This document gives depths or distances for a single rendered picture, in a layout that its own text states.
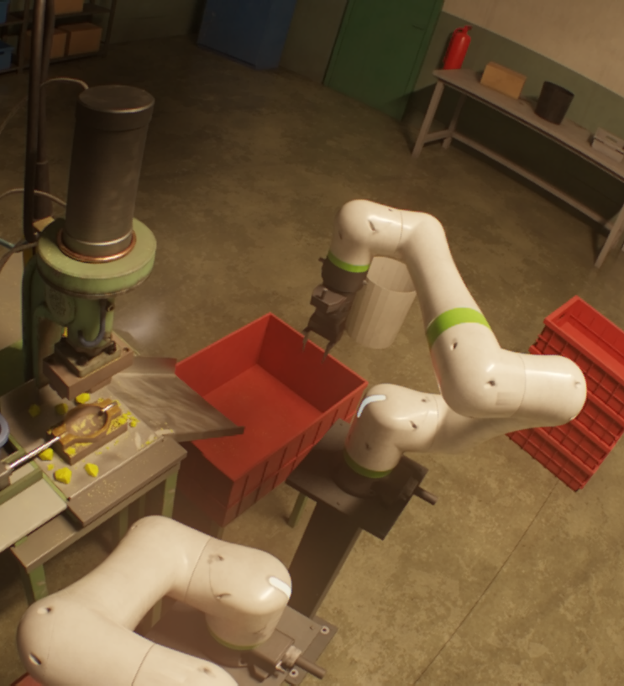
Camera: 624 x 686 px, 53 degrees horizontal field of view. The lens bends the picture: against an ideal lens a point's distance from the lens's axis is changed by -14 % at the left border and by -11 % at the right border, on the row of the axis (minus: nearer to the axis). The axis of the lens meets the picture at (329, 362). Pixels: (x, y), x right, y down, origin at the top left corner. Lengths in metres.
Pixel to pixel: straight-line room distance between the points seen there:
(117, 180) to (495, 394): 0.67
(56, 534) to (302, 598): 0.89
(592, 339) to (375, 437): 2.13
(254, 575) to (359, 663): 1.35
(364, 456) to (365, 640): 1.10
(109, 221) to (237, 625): 0.67
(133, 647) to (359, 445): 0.88
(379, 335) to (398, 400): 2.04
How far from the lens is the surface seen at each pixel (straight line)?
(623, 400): 3.07
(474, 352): 1.11
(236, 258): 3.91
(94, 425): 1.47
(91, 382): 1.29
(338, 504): 1.56
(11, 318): 1.84
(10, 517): 1.34
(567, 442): 3.28
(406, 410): 1.46
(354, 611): 2.52
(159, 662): 0.76
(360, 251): 1.41
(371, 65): 7.06
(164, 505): 1.60
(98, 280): 1.07
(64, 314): 1.22
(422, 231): 1.40
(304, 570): 1.91
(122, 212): 1.08
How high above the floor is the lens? 2.10
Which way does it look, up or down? 39 degrees down
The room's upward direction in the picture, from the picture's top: 19 degrees clockwise
